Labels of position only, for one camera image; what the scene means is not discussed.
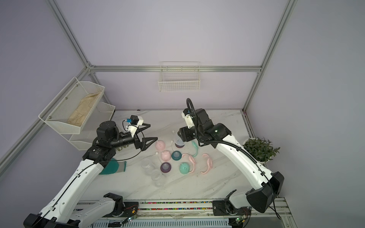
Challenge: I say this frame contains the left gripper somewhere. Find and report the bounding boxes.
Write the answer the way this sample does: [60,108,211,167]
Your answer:
[111,124,158,151]

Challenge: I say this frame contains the pink bottle handle ring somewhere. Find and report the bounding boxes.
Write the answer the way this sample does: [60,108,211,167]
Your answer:
[200,153,213,175]

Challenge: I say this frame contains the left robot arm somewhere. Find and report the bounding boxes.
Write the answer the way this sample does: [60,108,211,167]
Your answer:
[23,115,158,228]

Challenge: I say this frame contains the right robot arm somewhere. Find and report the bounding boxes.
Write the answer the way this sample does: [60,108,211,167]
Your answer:
[178,108,284,213]

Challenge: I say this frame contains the clear baby bottle front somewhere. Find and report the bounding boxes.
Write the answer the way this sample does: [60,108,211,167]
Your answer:
[151,169,165,188]

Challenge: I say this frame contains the teal nipple collar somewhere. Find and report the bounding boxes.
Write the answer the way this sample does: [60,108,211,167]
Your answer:
[171,151,182,161]

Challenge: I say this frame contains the pink bottle cap centre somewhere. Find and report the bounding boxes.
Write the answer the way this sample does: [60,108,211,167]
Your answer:
[161,150,172,162]

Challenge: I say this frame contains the teal bottle cap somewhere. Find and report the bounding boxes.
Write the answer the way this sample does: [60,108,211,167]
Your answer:
[179,162,190,175]

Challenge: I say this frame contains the purple nipple collar front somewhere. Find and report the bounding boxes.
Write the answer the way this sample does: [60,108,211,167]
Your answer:
[160,162,172,173]

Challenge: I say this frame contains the green rubber glove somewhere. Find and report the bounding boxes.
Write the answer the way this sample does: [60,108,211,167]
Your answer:
[100,158,127,175]

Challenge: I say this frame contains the white mesh lower shelf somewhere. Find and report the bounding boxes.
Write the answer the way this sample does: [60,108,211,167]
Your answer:
[61,102,115,151]

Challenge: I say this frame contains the white mesh shelf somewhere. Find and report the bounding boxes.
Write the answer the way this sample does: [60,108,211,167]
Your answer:
[61,102,115,151]
[39,78,105,135]

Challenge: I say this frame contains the beige cloth glove in shelf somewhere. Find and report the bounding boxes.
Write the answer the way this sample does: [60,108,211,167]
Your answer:
[67,92,100,127]

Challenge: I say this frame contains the potted green plant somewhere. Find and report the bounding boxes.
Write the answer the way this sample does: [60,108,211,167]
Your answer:
[243,138,280,164]

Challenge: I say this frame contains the white mesh upper shelf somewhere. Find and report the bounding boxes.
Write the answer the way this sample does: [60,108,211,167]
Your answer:
[39,78,105,135]

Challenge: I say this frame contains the teal bottle handle ring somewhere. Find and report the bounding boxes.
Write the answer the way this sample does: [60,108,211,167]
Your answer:
[188,140,199,157]

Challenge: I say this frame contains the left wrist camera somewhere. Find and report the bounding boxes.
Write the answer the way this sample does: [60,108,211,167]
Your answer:
[126,115,144,127]

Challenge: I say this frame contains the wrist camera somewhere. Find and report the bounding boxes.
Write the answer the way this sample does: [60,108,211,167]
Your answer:
[182,108,195,129]
[126,115,144,127]

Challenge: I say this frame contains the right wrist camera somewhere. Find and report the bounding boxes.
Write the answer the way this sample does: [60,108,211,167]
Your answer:
[182,108,195,129]

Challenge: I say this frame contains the pink handle ring centre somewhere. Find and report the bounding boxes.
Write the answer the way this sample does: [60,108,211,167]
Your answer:
[182,153,197,174]

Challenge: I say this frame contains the white wire wall basket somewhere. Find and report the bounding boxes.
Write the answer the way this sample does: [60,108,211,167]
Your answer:
[158,61,201,92]

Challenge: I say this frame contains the aluminium front rail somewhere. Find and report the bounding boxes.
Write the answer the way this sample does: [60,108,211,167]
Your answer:
[122,198,292,219]

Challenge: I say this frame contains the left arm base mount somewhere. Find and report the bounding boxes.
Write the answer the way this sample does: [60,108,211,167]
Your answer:
[98,200,139,219]

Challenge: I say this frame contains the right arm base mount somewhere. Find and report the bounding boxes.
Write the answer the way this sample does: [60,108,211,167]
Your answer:
[212,190,252,216]

